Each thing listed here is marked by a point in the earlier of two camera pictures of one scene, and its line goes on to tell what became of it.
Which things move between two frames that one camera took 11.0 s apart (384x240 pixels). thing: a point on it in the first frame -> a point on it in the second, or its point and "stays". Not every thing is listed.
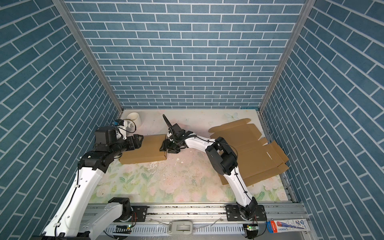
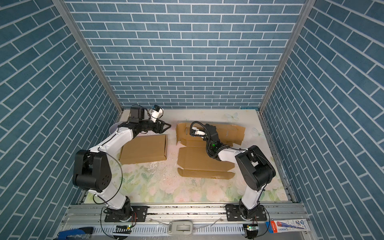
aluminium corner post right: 307,7 stays
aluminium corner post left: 87,51 stays
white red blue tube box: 287,226 stays
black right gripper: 166,145 -> 208,127
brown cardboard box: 256,161 -> 194,159
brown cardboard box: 149,150 stays
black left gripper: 137,143 -> 160,130
